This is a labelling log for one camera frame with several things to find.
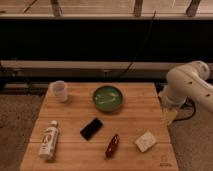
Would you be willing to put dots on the red wrapped candy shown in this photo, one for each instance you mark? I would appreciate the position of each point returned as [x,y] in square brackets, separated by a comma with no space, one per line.
[112,147]

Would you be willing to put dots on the green ceramic bowl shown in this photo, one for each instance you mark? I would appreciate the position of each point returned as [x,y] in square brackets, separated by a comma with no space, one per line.
[107,98]

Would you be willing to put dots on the black eraser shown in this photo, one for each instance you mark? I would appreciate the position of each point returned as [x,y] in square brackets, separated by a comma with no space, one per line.
[91,128]

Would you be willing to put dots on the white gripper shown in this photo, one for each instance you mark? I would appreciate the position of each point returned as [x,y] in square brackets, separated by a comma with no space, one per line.
[173,100]

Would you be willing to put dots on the white plastic bottle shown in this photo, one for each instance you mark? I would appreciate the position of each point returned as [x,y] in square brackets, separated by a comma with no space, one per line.
[47,148]

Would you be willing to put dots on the white sponge block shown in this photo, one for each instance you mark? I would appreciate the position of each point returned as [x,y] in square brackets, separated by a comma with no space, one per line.
[145,141]

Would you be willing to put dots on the white ceramic cup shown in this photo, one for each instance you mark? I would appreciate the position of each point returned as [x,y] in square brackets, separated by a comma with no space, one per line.
[59,89]

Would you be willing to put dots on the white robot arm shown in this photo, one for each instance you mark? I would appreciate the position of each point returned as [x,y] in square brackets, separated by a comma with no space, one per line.
[186,81]

